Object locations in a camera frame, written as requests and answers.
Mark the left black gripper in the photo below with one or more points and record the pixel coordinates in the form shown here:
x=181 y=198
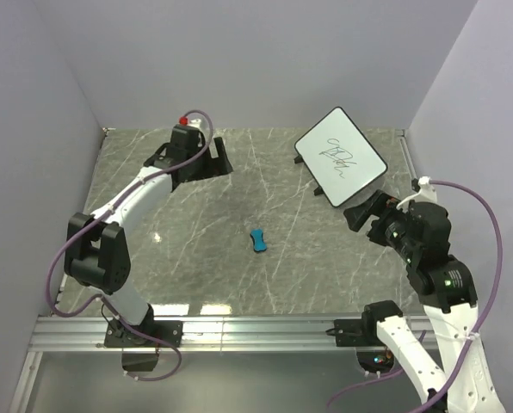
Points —
x=214 y=167

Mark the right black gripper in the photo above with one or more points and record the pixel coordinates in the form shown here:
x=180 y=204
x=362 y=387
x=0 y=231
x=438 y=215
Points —
x=378 y=201

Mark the small white whiteboard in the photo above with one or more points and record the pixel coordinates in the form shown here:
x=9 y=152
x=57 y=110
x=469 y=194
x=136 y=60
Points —
x=339 y=157

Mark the blue whiteboard eraser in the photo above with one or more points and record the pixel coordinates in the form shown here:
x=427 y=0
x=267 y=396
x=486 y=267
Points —
x=258 y=242

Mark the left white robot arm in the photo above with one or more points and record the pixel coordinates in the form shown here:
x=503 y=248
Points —
x=98 y=257

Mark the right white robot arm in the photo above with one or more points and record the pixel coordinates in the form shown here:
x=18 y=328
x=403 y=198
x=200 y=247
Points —
x=419 y=231

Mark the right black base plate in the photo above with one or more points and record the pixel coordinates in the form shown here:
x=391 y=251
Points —
x=352 y=333

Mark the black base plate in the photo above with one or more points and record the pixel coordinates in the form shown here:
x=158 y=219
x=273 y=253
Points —
x=352 y=333
x=119 y=336

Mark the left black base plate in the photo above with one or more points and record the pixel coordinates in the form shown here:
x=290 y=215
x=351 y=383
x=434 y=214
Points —
x=119 y=336

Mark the aluminium mounting rail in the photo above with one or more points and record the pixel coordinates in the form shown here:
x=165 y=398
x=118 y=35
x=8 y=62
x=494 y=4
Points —
x=200 y=334

